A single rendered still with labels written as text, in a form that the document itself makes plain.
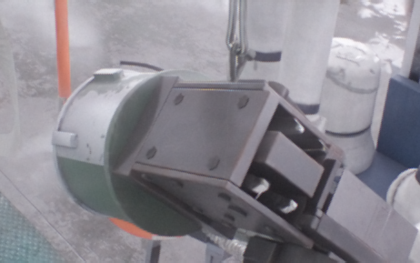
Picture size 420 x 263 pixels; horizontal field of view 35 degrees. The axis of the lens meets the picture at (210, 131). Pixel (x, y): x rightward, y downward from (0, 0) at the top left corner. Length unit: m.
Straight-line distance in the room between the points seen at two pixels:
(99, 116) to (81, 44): 3.01
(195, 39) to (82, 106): 2.96
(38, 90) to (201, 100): 2.77
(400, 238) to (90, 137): 0.27
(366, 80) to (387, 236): 0.95
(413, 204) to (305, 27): 0.35
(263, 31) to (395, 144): 0.45
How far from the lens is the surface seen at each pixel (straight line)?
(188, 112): 0.50
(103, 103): 0.58
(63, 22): 0.68
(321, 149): 0.48
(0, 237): 2.53
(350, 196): 0.50
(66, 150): 0.61
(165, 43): 3.53
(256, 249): 0.54
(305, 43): 1.18
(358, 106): 1.50
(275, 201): 0.47
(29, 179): 2.74
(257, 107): 0.44
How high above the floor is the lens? 1.76
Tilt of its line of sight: 38 degrees down
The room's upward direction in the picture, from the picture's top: straight up
